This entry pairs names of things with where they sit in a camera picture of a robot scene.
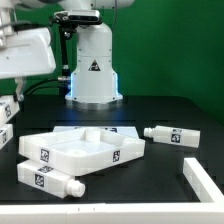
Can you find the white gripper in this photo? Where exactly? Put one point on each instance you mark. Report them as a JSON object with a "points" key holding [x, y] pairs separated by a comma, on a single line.
{"points": [[26, 53]]}

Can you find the white square desk top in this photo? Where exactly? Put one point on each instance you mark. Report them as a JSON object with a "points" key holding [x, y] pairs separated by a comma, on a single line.
{"points": [[81, 151]]}

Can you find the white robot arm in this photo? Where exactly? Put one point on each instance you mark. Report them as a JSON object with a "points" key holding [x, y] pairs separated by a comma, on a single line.
{"points": [[94, 83]]}

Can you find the white flat base tag plate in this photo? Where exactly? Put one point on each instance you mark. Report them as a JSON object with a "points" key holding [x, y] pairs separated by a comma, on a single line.
{"points": [[128, 130]]}

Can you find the white L-shaped fence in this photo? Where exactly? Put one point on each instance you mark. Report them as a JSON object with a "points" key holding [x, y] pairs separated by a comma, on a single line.
{"points": [[209, 209]]}

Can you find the black camera on stand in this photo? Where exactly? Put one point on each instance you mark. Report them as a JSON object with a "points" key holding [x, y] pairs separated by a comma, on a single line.
{"points": [[68, 21]]}

